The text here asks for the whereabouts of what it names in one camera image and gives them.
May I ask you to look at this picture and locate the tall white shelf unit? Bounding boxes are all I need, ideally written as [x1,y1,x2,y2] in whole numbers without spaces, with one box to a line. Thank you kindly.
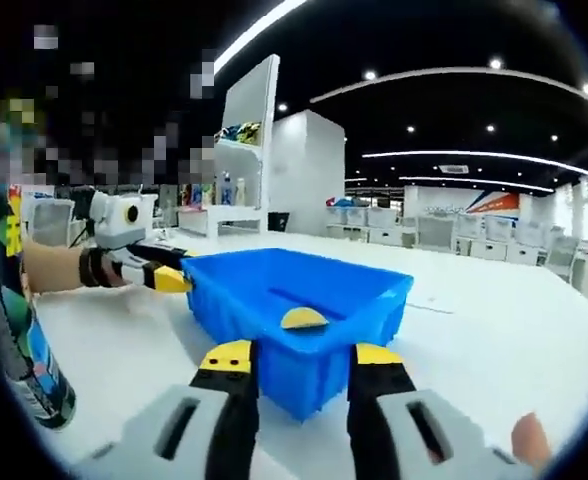
[212,53,281,237]

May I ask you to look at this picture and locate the white table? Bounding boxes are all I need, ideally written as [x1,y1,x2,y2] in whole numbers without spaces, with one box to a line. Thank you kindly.
[28,227,588,480]

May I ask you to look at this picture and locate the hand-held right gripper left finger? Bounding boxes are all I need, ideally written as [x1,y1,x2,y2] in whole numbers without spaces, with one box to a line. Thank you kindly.
[88,338,261,480]

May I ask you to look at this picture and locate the blue plastic box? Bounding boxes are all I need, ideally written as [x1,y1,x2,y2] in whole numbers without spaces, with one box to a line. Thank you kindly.
[179,247,416,424]

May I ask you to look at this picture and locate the person's right hand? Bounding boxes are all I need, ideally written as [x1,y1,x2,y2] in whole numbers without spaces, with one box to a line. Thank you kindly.
[510,411,553,472]

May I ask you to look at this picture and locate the white mesh office chair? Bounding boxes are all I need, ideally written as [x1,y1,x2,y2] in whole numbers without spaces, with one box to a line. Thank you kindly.
[27,198,77,248]

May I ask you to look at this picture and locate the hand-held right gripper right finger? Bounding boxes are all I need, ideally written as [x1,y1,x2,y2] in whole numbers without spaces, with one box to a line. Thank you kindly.
[346,342,536,480]

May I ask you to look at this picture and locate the person's left hand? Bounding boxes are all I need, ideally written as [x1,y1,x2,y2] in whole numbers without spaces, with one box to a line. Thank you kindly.
[77,246,134,290]

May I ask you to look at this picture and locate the red and blue wall banner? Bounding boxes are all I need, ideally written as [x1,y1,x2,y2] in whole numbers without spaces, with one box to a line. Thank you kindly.
[466,191,521,214]

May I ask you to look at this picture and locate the dark patterned chip container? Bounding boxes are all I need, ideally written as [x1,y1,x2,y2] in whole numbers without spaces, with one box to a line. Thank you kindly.
[0,182,78,432]

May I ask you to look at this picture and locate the colourful packets on shelf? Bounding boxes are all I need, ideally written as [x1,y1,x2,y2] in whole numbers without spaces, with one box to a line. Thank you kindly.
[215,121,264,147]

